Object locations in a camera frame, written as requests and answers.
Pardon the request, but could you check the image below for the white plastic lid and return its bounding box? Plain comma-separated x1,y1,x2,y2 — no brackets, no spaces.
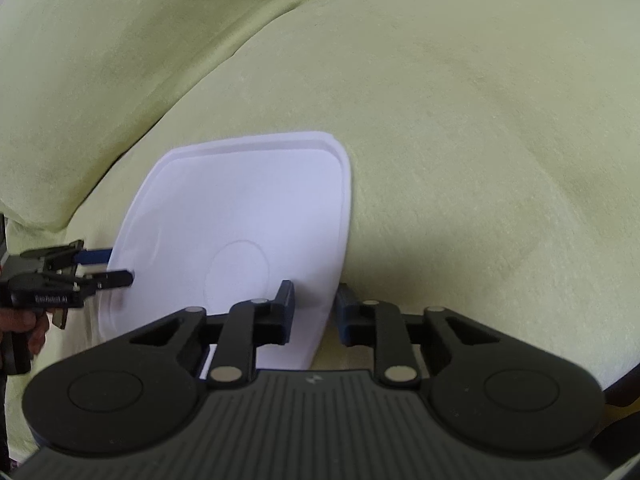
98,132,352,370

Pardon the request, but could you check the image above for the person left hand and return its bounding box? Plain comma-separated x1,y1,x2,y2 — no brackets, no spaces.
0,309,50,356

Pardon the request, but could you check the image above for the green sofa cover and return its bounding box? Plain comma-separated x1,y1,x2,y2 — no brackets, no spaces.
0,0,640,461

